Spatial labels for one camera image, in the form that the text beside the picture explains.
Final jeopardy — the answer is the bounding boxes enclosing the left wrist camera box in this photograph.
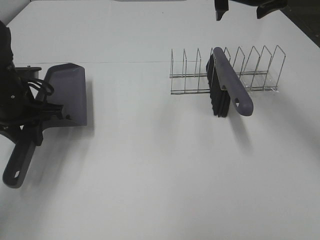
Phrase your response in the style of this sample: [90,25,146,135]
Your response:
[15,65,42,79]

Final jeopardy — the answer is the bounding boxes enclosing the grey plastic dustpan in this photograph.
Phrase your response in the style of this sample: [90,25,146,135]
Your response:
[2,63,87,189]

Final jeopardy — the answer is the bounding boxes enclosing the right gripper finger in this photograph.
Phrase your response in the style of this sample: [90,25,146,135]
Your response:
[256,0,288,19]
[214,0,229,21]

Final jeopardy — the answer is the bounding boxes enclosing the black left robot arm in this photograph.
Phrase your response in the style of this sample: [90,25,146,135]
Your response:
[0,22,70,145]

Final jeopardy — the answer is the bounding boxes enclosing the grey brush black bristles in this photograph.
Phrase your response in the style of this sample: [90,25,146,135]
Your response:
[206,47,254,118]

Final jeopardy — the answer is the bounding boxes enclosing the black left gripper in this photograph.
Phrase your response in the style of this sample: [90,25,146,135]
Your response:
[0,100,70,146]

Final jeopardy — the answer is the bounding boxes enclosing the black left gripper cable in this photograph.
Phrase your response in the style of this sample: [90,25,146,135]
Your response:
[23,78,55,101]

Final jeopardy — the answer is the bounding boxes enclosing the chrome wire dish rack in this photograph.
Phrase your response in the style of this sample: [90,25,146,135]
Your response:
[169,45,287,95]

